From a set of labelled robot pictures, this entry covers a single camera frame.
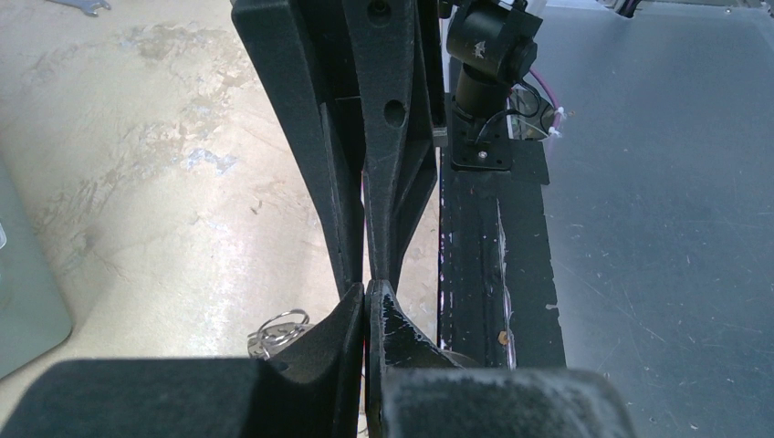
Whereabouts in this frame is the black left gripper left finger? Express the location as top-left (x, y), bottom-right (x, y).
top-left (1, 284), bottom-right (364, 437)

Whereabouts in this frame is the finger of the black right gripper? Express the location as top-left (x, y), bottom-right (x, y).
top-left (232, 1), bottom-right (364, 296)
top-left (343, 1), bottom-right (436, 287)

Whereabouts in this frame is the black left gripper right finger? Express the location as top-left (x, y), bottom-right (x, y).
top-left (365, 280), bottom-right (636, 437)

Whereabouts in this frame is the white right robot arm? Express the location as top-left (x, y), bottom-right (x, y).
top-left (231, 1), bottom-right (542, 296)

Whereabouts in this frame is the silver open end spanner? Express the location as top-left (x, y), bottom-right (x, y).
top-left (49, 0), bottom-right (112, 17)

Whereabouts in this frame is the clear plastic storage box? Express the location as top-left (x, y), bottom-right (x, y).
top-left (1, 166), bottom-right (73, 378)

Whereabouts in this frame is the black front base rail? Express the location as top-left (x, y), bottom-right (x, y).
top-left (436, 109), bottom-right (567, 369)

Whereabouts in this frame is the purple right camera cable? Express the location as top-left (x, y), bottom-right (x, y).
top-left (526, 68), bottom-right (565, 139)

